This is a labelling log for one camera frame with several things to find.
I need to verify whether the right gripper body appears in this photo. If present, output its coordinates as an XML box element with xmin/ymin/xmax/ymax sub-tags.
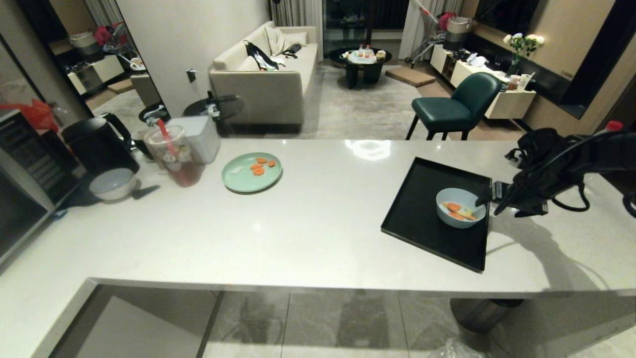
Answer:
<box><xmin>492</xmin><ymin>181</ymin><xmax>550</xmax><ymax>218</ymax></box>

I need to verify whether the light blue bowl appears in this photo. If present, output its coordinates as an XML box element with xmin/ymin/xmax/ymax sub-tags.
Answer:
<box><xmin>436</xmin><ymin>187</ymin><xmax>488</xmax><ymax>229</ymax></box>

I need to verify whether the black rectangular tray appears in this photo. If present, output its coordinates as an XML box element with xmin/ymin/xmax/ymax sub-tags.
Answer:
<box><xmin>381</xmin><ymin>157</ymin><xmax>493</xmax><ymax>273</ymax></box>

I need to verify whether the metal trash bin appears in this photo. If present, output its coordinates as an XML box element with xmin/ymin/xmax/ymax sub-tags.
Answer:
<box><xmin>449</xmin><ymin>298</ymin><xmax>525</xmax><ymax>334</ymax></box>

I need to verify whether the dark green chair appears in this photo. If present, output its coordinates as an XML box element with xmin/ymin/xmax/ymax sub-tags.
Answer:
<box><xmin>405</xmin><ymin>72</ymin><xmax>503</xmax><ymax>141</ymax></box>

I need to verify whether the white low cabinet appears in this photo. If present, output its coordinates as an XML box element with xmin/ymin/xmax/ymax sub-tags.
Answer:
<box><xmin>430</xmin><ymin>44</ymin><xmax>538</xmax><ymax>120</ymax></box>

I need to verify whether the brown floor cushion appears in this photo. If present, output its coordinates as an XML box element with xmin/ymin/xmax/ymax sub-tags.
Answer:
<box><xmin>385</xmin><ymin>66</ymin><xmax>437</xmax><ymax>89</ymax></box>

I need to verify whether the clear plastic bag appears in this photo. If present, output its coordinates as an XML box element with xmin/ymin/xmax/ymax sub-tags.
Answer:
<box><xmin>427</xmin><ymin>338</ymin><xmax>486</xmax><ymax>358</ymax></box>

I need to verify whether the white flower bouquet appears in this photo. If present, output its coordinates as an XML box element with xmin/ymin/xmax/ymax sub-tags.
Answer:
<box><xmin>502</xmin><ymin>33</ymin><xmax>545</xmax><ymax>77</ymax></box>

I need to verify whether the shopping cart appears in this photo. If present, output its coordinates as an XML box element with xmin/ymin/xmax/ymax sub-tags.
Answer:
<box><xmin>404</xmin><ymin>0</ymin><xmax>449</xmax><ymax>69</ymax></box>

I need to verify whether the woven basket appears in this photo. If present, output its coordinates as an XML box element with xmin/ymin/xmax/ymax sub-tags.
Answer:
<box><xmin>443</xmin><ymin>16</ymin><xmax>473</xmax><ymax>51</ymax></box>

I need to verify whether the black coffee table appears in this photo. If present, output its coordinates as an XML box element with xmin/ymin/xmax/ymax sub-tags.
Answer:
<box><xmin>328</xmin><ymin>47</ymin><xmax>393</xmax><ymax>90</ymax></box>

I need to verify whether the beige sofa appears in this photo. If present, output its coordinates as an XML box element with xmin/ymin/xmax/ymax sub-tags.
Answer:
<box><xmin>209</xmin><ymin>21</ymin><xmax>319</xmax><ymax>126</ymax></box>

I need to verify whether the mint green plate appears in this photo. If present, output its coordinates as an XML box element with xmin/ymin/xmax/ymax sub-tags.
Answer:
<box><xmin>222</xmin><ymin>152</ymin><xmax>283</xmax><ymax>194</ymax></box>

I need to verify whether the beige pillow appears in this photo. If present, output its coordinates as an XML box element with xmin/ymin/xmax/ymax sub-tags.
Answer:
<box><xmin>264</xmin><ymin>26</ymin><xmax>309</xmax><ymax>56</ymax></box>

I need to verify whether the black round side table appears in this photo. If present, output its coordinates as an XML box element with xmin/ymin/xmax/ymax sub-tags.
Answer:
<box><xmin>183</xmin><ymin>94</ymin><xmax>244</xmax><ymax>120</ymax></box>

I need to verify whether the white square box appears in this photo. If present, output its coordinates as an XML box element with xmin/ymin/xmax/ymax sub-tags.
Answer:
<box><xmin>166</xmin><ymin>115</ymin><xmax>222</xmax><ymax>165</ymax></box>

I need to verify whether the plastic cup with red drink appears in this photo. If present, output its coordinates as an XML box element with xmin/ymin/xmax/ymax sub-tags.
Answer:
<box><xmin>144</xmin><ymin>124</ymin><xmax>206</xmax><ymax>188</ymax></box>

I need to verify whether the red straw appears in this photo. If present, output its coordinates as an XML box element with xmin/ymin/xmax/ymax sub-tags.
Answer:
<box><xmin>157</xmin><ymin>118</ymin><xmax>177</xmax><ymax>158</ymax></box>

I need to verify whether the white round bowl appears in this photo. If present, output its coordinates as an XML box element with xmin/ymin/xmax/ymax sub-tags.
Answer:
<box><xmin>89</xmin><ymin>168</ymin><xmax>138</xmax><ymax>201</ymax></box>

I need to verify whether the black kettle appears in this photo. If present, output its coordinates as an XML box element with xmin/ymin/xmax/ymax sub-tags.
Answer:
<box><xmin>61</xmin><ymin>112</ymin><xmax>141</xmax><ymax>176</ymax></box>

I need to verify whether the red plastic bag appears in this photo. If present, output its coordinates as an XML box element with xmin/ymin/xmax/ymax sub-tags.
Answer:
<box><xmin>0</xmin><ymin>98</ymin><xmax>60</xmax><ymax>133</ymax></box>

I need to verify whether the black countertop oven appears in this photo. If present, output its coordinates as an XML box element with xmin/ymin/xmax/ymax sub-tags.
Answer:
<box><xmin>0</xmin><ymin>109</ymin><xmax>86</xmax><ymax>262</ymax></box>

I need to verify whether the wall mirror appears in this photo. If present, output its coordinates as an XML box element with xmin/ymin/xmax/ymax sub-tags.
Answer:
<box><xmin>17</xmin><ymin>0</ymin><xmax>170</xmax><ymax>126</ymax></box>

